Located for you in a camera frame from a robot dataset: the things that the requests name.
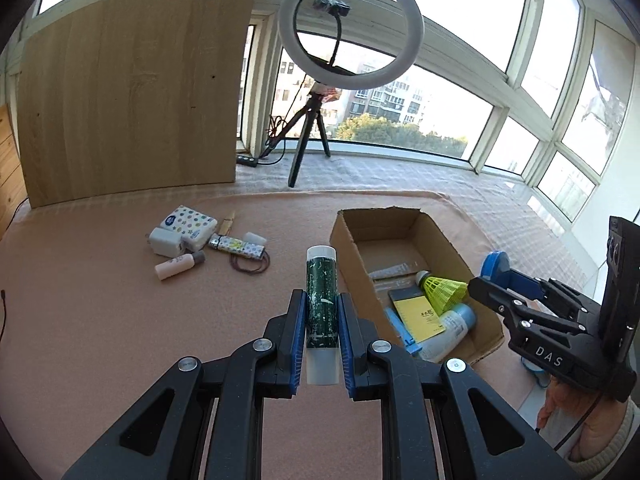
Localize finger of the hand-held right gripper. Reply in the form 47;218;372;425
467;276;593;341
492;267;583;311

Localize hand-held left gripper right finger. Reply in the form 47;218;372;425
336;291;578;480

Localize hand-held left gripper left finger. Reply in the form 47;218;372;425
60;288;308;480

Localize blue round case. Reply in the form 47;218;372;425
481;251;512;283

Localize green labelled tube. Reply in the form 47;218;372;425
304;245;341;386

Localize yellow shuttlecock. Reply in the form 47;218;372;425
416;270;470;308

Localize white tube with blue cap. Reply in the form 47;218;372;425
419;304;477;363

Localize yellow notebook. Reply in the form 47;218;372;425
388;287;446;345

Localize small white tube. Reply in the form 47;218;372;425
369;261;426;281

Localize cardboard box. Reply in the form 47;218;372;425
329;207;506;365

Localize white patterned tissue pack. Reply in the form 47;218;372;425
161;205;219;252

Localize person's right hand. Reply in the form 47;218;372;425
537;374;626;432

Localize patterned lighter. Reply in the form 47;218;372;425
209;234;267;259

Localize small pink bottle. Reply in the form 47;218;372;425
155;251;207;281

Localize white charger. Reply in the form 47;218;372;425
148;227;188;257

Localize pink blanket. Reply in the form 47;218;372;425
0;187;551;480

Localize black tripod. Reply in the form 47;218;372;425
265;82;343;189

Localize light wood board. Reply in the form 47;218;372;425
15;0;260;209

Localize pine plank panel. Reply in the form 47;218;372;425
0;104;28;241

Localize black webcam on gooseneck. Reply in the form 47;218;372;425
312;0;351;68

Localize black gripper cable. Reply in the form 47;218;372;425
537;390;606;461

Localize brown hair tie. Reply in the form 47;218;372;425
230;250;271;276

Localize white window frame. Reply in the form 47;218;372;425
0;0;640;221

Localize black tripod cables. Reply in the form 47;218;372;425
267;72;308;163

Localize white ring light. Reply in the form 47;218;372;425
278;0;425;92

